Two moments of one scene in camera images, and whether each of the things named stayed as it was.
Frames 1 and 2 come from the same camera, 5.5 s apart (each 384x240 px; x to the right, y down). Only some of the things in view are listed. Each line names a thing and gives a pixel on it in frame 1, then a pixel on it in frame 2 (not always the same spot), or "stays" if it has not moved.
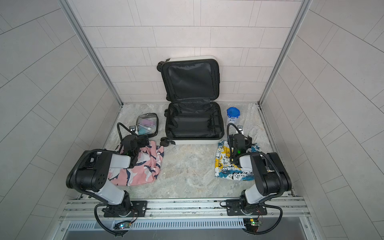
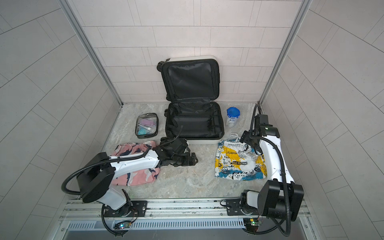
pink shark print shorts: x=145 y=170 stays
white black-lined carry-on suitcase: x=194 y=114 stays
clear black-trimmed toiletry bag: x=147 y=124 stays
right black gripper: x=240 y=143 → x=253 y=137
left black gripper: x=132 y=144 → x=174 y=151
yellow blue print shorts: x=225 y=168 stays
